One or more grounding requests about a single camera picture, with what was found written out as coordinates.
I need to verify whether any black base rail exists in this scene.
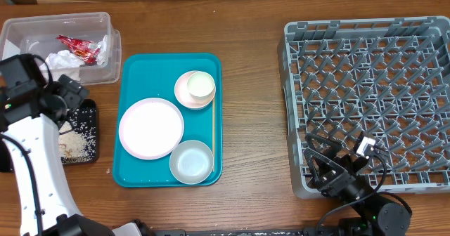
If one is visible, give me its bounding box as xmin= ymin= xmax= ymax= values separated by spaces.
xmin=151 ymin=226 xmax=354 ymax=236

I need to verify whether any black rectangular tray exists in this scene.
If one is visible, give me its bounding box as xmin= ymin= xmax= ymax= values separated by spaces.
xmin=0 ymin=98 xmax=100 ymax=173

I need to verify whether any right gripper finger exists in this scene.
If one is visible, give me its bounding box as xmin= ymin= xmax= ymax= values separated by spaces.
xmin=304 ymin=148 xmax=338 ymax=187
xmin=305 ymin=133 xmax=342 ymax=155

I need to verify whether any clear plastic waste bin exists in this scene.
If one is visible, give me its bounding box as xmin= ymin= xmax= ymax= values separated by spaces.
xmin=1 ymin=12 xmax=122 ymax=85

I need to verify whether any red snack wrapper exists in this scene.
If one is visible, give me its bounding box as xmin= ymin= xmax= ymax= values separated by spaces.
xmin=56 ymin=35 xmax=108 ymax=65

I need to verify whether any grey dishwasher rack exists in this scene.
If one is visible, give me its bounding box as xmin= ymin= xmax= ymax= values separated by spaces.
xmin=278 ymin=16 xmax=449 ymax=199

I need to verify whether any white napkin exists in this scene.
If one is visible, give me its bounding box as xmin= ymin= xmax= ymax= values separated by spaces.
xmin=45 ymin=50 xmax=84 ymax=81

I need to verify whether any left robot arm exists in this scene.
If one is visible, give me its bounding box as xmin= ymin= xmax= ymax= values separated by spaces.
xmin=1 ymin=74 xmax=148 ymax=235

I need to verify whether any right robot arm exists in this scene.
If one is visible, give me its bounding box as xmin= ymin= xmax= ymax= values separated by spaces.
xmin=303 ymin=133 xmax=413 ymax=235

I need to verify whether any small pink saucer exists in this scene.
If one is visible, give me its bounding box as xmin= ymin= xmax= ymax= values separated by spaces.
xmin=174 ymin=70 xmax=216 ymax=110

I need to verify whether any grey bowl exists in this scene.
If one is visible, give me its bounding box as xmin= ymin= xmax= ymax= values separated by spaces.
xmin=169 ymin=140 xmax=214 ymax=185

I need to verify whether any spilled rice pile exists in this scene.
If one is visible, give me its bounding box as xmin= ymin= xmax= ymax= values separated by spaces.
xmin=58 ymin=107 xmax=96 ymax=163

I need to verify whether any large pink plate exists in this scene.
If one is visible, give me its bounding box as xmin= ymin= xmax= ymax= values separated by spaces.
xmin=118 ymin=98 xmax=184 ymax=160

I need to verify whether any wooden chopstick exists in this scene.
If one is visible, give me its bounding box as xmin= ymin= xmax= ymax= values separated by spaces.
xmin=211 ymin=98 xmax=216 ymax=172

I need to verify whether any white cup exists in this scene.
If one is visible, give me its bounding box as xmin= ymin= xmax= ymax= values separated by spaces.
xmin=187 ymin=71 xmax=215 ymax=101

